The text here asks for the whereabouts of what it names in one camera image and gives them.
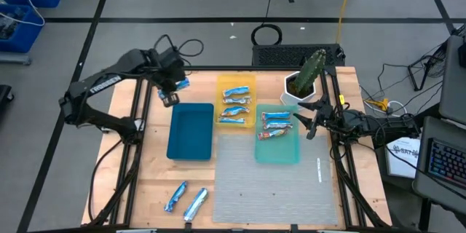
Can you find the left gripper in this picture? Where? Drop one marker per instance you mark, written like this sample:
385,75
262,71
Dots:
169,76

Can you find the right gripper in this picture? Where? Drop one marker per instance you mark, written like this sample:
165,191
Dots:
329,118

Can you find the red silver candy bar wrapper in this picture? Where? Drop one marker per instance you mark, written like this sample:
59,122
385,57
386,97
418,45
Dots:
272,134

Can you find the blue orange granola bar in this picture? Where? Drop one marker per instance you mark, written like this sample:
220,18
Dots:
236,91

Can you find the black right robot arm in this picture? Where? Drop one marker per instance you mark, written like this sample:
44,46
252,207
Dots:
382,127

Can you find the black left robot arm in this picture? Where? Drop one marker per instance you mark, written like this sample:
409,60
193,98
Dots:
105,80

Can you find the silver blue granola bar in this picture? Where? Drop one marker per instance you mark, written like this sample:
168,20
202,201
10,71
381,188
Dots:
195,204

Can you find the white hexagonal pot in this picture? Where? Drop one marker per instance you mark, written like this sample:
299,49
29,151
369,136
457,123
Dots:
291,100

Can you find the blue plastic tray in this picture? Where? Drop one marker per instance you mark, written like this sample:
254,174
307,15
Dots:
191,133

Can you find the green cactus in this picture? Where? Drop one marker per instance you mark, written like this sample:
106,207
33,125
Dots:
309,71

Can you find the green plastic tray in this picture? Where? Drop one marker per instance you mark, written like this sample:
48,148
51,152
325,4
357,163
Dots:
276,151

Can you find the thin white strip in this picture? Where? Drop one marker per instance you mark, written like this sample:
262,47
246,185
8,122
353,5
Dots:
319,171

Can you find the black perforated computer case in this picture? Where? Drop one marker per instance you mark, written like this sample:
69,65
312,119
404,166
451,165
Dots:
276,55

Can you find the yellow plastic tray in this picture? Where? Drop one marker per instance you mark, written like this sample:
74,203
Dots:
236,80

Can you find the grey woven mat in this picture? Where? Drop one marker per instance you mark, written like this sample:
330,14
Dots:
273,189

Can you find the white printed paper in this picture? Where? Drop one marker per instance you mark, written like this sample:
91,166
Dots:
400,160

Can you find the grey desk top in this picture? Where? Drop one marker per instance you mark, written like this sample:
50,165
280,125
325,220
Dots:
453,87
424,174

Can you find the backlit keyboard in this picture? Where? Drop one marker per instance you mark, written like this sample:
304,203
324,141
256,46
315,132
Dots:
448,162

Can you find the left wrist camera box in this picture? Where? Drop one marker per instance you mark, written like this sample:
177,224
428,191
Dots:
169,54

